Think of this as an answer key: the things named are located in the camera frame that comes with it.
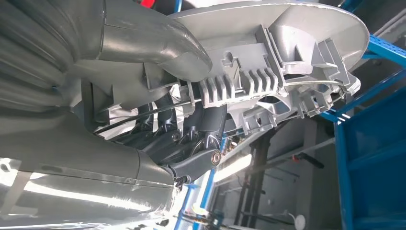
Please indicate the blue metal shelf rack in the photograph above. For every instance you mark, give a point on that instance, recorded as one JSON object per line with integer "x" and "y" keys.
{"x": 374, "y": 143}

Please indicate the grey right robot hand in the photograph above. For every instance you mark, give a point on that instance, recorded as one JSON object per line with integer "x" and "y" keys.
{"x": 79, "y": 165}

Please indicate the black metal stand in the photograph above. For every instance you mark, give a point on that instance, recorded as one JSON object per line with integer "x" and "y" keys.
{"x": 257, "y": 177}

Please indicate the white light strip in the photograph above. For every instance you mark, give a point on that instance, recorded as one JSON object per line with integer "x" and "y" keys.
{"x": 233, "y": 168}

